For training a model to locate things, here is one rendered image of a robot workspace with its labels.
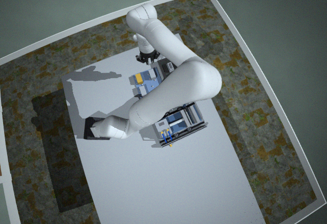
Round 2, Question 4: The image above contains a brass-yellow block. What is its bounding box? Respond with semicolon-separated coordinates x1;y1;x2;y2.
135;73;143;84

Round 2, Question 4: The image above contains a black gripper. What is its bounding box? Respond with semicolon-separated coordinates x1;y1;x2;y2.
136;49;160;65

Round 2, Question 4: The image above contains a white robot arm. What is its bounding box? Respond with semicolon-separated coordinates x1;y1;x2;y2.
90;3;222;140

